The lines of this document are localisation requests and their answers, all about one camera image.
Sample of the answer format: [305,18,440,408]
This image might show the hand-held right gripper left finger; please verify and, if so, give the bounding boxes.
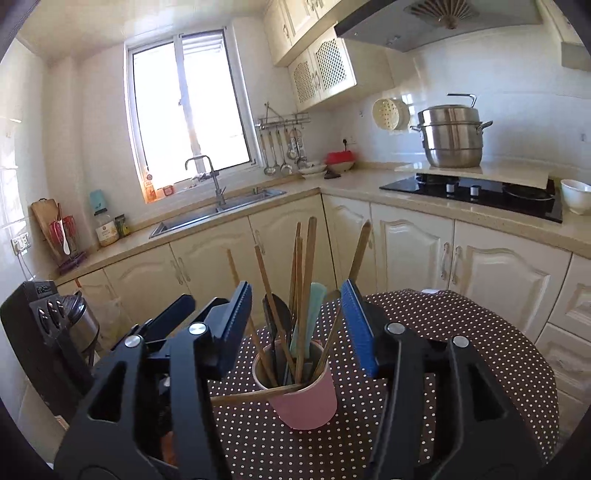
[53,281,254,480]

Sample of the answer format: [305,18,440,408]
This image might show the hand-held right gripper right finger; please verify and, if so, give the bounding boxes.
[342,278,539,480]

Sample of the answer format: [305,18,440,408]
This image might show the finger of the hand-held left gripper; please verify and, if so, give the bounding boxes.
[136,294,197,342]
[198,296,230,324]

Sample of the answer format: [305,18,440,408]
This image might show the dark handled steel spoon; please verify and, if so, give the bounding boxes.
[262,293,294,352]

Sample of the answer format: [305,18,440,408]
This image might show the teal sheathed knife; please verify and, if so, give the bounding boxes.
[290,282,328,358]

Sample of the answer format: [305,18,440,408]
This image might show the bunch of wooden chopsticks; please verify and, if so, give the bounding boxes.
[226,217,372,386]

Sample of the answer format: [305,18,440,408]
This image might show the pink cup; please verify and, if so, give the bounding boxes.
[252,339,338,430]

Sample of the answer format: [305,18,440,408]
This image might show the stainless steel canister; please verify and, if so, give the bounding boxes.
[62,293,101,356]

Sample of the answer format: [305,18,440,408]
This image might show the polka dot round table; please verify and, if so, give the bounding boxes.
[203,288,560,480]

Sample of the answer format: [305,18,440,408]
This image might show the cream lower kitchen cabinets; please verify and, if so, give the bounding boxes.
[55,168,591,416]

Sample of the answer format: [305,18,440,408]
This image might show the steel kitchen sink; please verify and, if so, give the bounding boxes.
[148,187,287,239]

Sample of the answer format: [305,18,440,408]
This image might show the labelled glass jar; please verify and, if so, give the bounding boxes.
[95,211,120,247]

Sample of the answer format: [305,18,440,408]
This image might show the wooden cutting board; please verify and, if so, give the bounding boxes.
[31,198,63,250]

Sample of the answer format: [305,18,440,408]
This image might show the steel sink faucet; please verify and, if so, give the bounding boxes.
[185,154,228,208]

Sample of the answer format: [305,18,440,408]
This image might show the orange bottle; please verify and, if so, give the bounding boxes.
[142,168,158,204]

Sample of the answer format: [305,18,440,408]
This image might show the hanging steel ladle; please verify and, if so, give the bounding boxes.
[262,130,276,176]
[277,130,294,175]

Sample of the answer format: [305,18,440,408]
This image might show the hanging steel skimmer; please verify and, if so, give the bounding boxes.
[290,129,309,169]

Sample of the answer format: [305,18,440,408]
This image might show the red lidded container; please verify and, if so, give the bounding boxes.
[325,151,357,169]

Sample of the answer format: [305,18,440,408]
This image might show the black glass gas stove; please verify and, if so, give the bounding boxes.
[379,173,565,223]

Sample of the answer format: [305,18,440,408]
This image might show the sliding window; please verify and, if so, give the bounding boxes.
[124,28,259,204]

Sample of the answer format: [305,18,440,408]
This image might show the pale stone slab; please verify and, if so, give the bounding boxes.
[394,161,552,190]

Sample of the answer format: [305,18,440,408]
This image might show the stainless steel steamer pot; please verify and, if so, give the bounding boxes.
[411,93,494,168]

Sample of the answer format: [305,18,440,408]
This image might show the white round steamer tray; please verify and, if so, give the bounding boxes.
[372,97,411,131]

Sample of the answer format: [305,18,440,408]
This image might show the small lattice door cabinet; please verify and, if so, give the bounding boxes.
[287,37,395,112]

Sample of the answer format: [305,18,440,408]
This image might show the grey range hood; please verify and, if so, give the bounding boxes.
[335,0,543,53]

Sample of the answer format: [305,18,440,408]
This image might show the large lattice door cabinet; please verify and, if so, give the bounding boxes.
[536,0,591,72]

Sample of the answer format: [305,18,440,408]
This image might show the red wire utensil holder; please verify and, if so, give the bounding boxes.
[48,215,88,273]

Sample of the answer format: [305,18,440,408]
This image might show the wall utensil rack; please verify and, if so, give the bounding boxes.
[256,102,311,131]

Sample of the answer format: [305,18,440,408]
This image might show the cream upper wall cabinets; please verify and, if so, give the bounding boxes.
[264,0,352,68]

